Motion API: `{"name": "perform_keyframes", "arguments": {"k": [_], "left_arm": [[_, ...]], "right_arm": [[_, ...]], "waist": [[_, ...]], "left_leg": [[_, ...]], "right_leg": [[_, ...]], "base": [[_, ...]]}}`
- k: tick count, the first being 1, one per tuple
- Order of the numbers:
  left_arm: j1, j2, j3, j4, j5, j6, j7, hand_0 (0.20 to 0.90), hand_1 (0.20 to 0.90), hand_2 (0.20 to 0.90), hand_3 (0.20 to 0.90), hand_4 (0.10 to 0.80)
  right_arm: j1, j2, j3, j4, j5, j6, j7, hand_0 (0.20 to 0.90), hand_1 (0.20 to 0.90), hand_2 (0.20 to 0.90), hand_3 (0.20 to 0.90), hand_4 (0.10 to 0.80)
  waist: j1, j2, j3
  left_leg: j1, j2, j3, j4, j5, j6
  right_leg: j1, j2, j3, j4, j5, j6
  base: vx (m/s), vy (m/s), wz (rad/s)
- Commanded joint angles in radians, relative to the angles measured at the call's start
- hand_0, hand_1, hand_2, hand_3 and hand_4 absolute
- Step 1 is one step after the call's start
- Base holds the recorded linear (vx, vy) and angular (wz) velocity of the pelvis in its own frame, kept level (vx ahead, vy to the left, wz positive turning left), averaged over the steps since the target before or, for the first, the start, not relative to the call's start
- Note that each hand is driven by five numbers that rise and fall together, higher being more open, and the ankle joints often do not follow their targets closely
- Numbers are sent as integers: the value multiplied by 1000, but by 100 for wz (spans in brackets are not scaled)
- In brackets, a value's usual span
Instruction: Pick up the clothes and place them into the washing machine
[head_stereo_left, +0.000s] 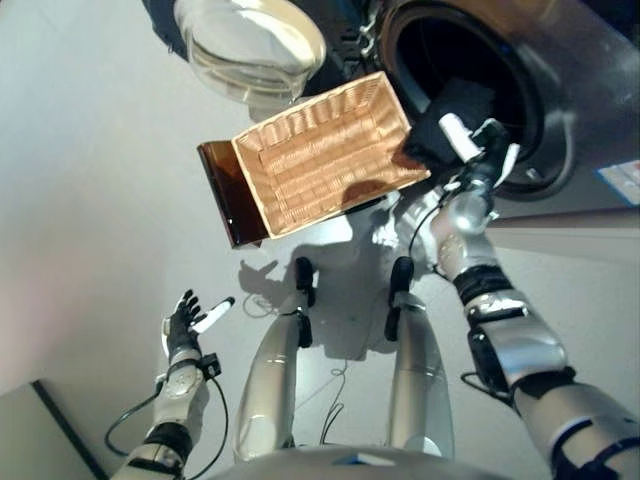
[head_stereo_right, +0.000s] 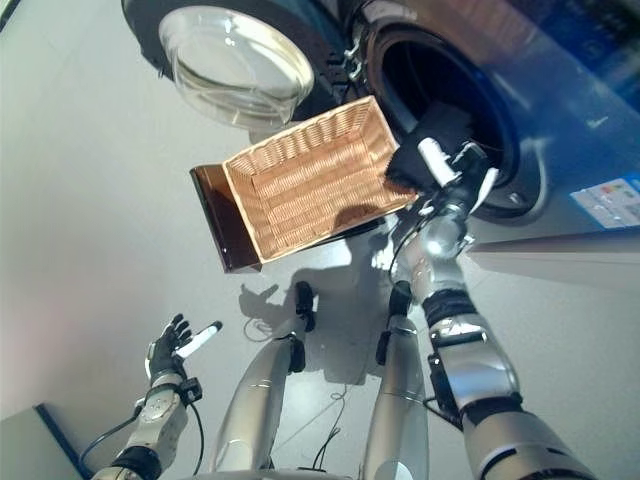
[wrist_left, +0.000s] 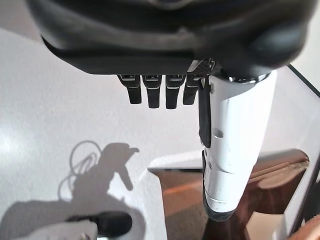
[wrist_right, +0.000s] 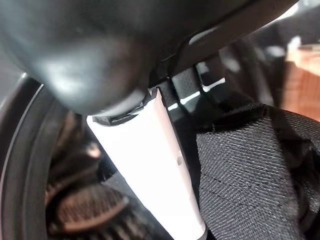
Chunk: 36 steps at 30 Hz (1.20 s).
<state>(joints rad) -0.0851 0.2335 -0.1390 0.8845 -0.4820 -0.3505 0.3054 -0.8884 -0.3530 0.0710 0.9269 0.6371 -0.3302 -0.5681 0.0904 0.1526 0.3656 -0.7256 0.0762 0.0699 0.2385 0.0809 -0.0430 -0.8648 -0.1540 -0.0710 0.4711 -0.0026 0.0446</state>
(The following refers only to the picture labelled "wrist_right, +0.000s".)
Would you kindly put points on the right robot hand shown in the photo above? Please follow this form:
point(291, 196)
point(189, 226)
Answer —
point(100, 50)

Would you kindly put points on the black cloth garment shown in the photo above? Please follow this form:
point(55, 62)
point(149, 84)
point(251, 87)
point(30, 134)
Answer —
point(250, 175)

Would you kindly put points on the silver washing machine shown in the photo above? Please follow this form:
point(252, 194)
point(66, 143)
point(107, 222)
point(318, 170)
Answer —
point(30, 162)

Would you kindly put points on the wicker laundry basket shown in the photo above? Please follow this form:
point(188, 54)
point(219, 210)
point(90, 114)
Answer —
point(303, 80)

